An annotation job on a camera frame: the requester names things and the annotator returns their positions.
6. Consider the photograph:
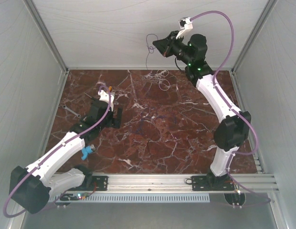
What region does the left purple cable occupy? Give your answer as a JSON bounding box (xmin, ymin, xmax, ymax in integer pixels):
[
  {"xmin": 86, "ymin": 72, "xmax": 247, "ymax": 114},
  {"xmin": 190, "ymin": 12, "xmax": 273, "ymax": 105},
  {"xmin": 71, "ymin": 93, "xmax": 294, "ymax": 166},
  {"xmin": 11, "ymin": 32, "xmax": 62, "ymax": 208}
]
[{"xmin": 2, "ymin": 85, "xmax": 115, "ymax": 218}]

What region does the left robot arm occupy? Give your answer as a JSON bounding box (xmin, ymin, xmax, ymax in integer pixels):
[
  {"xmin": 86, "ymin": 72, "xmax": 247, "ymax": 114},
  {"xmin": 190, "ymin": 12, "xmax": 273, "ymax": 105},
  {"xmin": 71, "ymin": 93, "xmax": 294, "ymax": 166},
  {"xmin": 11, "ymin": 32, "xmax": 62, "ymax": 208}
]
[{"xmin": 8, "ymin": 90, "xmax": 122, "ymax": 214}]

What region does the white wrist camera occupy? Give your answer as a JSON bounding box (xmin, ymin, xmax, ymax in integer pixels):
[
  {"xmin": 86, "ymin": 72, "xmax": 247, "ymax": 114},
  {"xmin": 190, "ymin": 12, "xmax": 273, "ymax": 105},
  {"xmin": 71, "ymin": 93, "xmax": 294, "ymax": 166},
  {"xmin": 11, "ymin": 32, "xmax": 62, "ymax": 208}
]
[
  {"xmin": 98, "ymin": 89, "xmax": 114, "ymax": 111},
  {"xmin": 176, "ymin": 17, "xmax": 193, "ymax": 40}
]

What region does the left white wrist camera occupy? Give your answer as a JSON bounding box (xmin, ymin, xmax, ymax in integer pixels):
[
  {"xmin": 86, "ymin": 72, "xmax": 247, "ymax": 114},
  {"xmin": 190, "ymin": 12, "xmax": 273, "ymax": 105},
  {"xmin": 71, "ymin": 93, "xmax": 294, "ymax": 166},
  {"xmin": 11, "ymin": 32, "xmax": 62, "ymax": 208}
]
[{"xmin": 98, "ymin": 89, "xmax": 114, "ymax": 111}]

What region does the purple wire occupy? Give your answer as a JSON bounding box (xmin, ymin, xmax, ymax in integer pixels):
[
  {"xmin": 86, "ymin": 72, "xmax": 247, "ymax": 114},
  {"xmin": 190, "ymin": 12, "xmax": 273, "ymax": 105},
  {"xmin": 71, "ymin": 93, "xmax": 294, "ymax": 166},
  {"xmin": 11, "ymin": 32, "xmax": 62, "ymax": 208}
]
[{"xmin": 145, "ymin": 33, "xmax": 159, "ymax": 70}]

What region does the purple cable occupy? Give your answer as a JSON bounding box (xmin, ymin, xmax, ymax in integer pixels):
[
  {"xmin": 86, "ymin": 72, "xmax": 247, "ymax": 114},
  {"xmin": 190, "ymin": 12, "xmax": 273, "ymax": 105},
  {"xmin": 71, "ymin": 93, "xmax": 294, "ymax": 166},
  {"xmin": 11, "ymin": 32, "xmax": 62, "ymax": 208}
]
[
  {"xmin": 2, "ymin": 85, "xmax": 115, "ymax": 218},
  {"xmin": 190, "ymin": 10, "xmax": 272, "ymax": 208}
]

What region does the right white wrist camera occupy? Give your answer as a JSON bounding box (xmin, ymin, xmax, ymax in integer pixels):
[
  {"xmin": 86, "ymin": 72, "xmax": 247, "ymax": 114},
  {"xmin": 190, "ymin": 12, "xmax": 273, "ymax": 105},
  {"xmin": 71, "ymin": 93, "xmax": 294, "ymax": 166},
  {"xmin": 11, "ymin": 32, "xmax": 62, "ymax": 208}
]
[{"xmin": 176, "ymin": 17, "xmax": 193, "ymax": 40}]

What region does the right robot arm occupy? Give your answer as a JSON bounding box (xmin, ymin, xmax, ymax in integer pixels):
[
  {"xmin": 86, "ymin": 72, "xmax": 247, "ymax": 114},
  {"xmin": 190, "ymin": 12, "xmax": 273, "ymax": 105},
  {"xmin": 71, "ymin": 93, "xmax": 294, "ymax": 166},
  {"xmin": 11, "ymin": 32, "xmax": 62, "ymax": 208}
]
[{"xmin": 152, "ymin": 31, "xmax": 251, "ymax": 190}]

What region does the silver ratchet wrench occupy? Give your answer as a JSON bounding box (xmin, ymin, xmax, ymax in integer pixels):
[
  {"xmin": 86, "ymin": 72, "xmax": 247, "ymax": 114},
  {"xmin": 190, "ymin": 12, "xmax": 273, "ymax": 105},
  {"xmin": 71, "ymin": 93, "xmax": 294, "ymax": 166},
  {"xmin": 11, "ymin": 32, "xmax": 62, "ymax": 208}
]
[{"xmin": 62, "ymin": 105, "xmax": 81, "ymax": 117}]

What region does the blue wire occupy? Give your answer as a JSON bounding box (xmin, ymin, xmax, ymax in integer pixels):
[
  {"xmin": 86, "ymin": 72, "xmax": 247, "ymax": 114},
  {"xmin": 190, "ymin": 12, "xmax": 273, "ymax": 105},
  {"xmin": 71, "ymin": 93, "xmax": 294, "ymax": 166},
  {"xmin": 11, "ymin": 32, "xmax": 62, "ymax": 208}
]
[{"xmin": 133, "ymin": 107, "xmax": 179, "ymax": 134}]

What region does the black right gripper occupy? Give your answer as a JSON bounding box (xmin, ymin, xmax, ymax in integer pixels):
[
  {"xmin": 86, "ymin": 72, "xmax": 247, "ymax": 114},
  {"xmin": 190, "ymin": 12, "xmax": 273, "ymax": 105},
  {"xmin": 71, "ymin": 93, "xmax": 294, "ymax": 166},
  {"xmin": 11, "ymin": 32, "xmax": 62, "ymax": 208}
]
[{"xmin": 152, "ymin": 30, "xmax": 192, "ymax": 65}]

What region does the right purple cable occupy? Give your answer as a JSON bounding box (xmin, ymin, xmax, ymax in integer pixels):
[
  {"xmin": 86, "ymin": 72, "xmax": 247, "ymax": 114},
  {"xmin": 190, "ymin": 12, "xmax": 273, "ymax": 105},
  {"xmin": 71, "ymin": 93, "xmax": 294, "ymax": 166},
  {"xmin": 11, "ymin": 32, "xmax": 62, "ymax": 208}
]
[{"xmin": 190, "ymin": 10, "xmax": 272, "ymax": 208}]

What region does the grey slotted cable duct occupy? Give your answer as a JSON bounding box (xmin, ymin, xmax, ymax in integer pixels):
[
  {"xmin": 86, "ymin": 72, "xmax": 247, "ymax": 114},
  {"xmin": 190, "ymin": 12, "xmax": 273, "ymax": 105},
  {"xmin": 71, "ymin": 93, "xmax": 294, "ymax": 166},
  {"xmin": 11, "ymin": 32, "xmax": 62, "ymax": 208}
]
[{"xmin": 56, "ymin": 192, "xmax": 210, "ymax": 203}]

